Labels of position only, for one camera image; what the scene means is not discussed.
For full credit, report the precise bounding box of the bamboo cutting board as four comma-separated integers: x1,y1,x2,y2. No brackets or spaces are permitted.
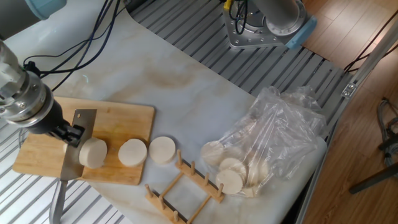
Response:
12,96,155,186

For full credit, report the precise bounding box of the aluminium frame beam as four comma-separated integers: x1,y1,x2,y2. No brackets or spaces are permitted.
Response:
294,18,398,224

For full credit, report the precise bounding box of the black floor cable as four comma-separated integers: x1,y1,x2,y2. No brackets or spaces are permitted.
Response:
343,9,398,74

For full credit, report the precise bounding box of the wooden peg rack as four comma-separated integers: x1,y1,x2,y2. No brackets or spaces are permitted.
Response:
145,150,225,224

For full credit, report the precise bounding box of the grey cable bundle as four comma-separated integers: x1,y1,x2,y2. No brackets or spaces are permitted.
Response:
376,98,398,169

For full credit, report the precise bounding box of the steel cleaver knife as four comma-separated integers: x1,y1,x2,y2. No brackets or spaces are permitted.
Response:
49,108,97,224

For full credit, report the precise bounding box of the black cable bundle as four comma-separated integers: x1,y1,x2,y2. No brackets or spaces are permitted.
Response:
23,0,125,93

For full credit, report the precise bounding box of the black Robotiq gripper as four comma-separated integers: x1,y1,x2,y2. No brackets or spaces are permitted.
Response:
28,99,86,148

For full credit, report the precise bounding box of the white radish slice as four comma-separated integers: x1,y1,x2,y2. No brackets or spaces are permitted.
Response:
215,169,245,195
201,141,226,167
148,136,177,165
78,136,108,169
241,185,261,198
118,138,148,168
218,157,248,181
248,160,270,187

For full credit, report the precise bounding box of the silver corner bracket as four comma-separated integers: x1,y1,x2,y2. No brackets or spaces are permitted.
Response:
341,82,357,99

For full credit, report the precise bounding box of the clear plastic bag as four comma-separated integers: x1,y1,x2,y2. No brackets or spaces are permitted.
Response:
200,85,329,198

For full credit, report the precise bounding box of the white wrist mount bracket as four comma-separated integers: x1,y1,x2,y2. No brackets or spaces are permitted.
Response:
0,40,27,103

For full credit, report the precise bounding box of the black metal stand leg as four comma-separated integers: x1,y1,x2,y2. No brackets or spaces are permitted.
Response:
348,133,398,195

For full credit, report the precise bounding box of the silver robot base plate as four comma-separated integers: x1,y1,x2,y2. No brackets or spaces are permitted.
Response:
222,0,312,50

